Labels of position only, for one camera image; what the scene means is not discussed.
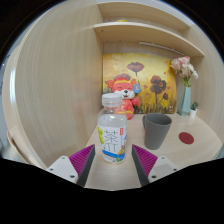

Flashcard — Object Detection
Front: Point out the flat round red coaster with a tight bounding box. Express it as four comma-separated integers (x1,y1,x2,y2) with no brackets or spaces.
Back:
178,131,195,145

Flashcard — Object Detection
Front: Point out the clear plastic drink bottle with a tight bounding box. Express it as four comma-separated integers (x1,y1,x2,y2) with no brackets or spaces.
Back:
97,93,129,164

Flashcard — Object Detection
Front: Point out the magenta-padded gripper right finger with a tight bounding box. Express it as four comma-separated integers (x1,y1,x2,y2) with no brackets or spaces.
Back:
131,144,180,187

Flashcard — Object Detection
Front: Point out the white light strip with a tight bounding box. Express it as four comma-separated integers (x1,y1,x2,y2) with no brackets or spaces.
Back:
138,41,185,57

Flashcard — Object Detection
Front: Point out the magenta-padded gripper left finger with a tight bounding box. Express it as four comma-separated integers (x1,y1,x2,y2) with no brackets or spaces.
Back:
46,144,97,188

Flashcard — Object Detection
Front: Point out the teal faceted vase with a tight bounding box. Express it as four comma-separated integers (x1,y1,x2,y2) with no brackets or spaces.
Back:
176,85,192,117

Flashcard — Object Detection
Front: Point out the red plush bear toy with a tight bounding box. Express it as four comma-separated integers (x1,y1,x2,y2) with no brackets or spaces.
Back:
107,73,142,120

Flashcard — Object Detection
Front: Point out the small potted succulent plant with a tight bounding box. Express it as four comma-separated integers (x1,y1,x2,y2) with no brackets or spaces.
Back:
188,101,199,118

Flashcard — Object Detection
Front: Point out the light wooden shelf board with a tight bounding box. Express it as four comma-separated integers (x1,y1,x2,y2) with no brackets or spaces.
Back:
93,21,205,58
96,1,191,33

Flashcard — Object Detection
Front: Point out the yellow poppy flower painting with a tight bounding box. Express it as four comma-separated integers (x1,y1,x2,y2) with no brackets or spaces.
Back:
102,53,178,115

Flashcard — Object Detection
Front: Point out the pink and white flower bouquet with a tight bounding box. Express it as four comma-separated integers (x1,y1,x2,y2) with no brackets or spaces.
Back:
169,55,199,88

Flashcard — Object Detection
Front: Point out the grey ribbed cup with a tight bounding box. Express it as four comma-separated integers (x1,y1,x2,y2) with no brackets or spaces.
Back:
142,113,173,151

